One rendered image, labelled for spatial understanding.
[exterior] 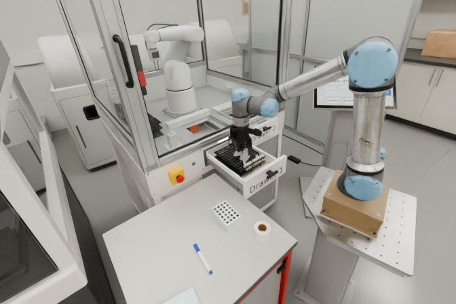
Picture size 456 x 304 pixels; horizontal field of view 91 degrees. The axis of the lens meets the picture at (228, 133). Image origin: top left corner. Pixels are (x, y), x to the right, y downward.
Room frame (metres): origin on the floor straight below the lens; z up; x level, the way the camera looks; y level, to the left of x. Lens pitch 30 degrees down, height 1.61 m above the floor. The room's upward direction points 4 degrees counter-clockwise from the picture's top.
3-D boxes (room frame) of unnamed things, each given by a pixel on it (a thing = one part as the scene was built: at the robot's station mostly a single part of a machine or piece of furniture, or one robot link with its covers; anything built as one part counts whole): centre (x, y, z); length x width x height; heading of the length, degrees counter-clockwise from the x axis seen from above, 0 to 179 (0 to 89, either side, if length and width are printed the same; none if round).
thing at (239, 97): (0.89, -0.06, 1.25); 0.09 x 0.08 x 0.11; 58
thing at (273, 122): (1.30, -0.23, 0.87); 0.29 x 0.02 x 0.11; 127
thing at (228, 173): (1.02, -0.05, 0.86); 0.40 x 0.26 x 0.06; 37
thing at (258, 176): (0.85, -0.17, 0.87); 0.29 x 0.02 x 0.11; 127
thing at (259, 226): (0.62, -0.12, 0.78); 0.07 x 0.07 x 0.04
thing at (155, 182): (1.52, 0.28, 0.87); 1.02 x 0.95 x 0.14; 127
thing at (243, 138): (0.89, -0.05, 1.09); 0.09 x 0.08 x 0.12; 127
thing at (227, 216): (0.71, 0.03, 0.78); 0.12 x 0.08 x 0.04; 35
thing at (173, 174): (0.90, 0.27, 0.88); 0.07 x 0.05 x 0.07; 127
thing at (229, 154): (1.01, -0.05, 0.87); 0.22 x 0.18 x 0.06; 37
